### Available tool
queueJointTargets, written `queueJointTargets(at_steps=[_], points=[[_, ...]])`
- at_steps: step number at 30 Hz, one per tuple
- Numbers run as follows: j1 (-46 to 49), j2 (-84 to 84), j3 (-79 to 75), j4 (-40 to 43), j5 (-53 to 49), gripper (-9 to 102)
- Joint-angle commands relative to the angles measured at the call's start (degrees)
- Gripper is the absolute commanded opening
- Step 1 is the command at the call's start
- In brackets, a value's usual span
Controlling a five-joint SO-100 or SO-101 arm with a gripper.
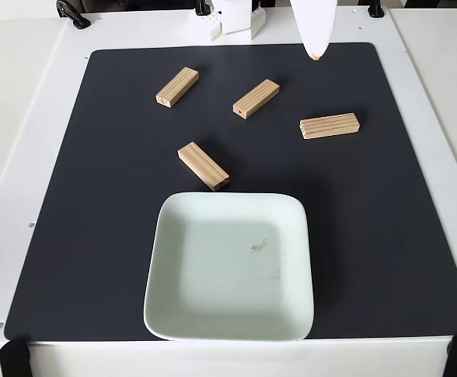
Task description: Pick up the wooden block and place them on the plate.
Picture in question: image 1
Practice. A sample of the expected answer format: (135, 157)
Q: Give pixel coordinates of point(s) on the grooved wooden block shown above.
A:
(256, 98)
(330, 125)

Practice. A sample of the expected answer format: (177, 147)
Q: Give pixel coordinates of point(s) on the striped wooden block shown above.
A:
(177, 87)
(203, 165)

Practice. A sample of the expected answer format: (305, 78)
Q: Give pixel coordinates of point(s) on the white square plate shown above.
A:
(228, 267)

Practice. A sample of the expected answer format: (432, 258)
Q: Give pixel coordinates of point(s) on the black table clamp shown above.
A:
(375, 8)
(201, 8)
(73, 13)

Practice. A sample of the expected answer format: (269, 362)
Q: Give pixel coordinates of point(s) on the black table mat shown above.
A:
(95, 196)

